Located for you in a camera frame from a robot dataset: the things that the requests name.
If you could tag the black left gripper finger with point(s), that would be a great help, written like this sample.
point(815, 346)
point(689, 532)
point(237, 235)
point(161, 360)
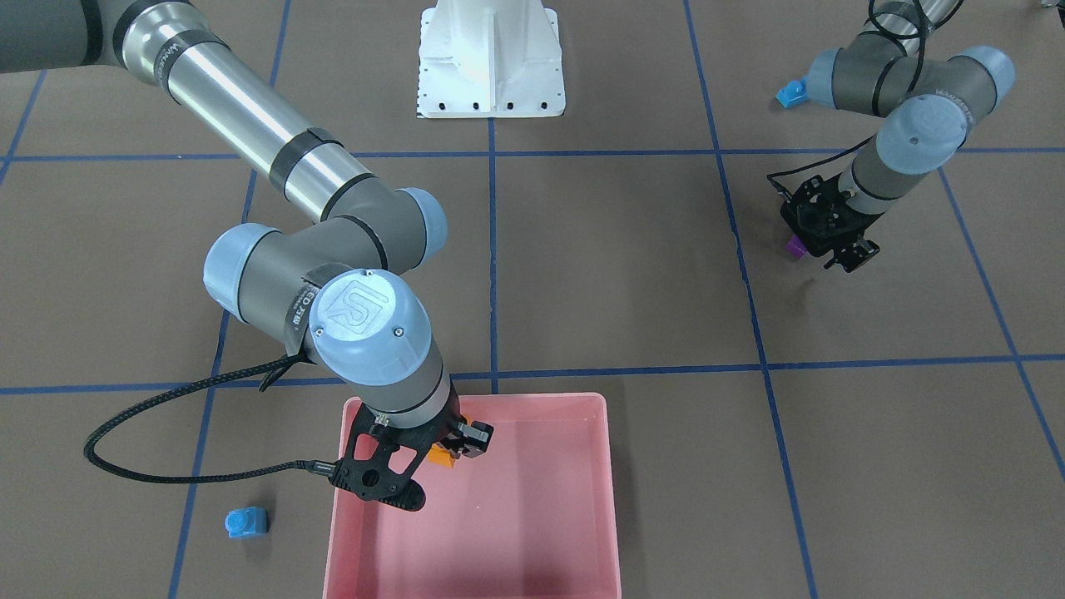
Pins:
point(853, 254)

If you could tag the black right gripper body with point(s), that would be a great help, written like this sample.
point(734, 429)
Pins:
point(434, 432)

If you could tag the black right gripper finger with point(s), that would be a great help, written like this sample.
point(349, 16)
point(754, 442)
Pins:
point(470, 439)

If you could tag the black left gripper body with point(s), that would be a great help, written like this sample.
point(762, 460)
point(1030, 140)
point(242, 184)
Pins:
point(856, 246)

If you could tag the purple toy block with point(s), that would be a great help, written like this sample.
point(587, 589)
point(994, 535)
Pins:
point(795, 247)

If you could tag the orange toy block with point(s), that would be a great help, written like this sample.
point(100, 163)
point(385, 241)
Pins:
point(446, 451)

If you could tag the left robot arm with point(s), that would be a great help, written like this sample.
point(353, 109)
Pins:
point(928, 110)

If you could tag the pink plastic box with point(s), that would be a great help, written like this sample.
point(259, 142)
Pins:
point(534, 517)

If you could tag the small blue toy block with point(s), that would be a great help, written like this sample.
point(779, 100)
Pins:
point(247, 522)

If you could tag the long blue toy block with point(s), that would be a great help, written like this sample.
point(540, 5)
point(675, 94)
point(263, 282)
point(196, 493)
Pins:
point(792, 94)

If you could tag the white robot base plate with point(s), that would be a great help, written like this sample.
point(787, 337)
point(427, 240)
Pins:
point(490, 59)

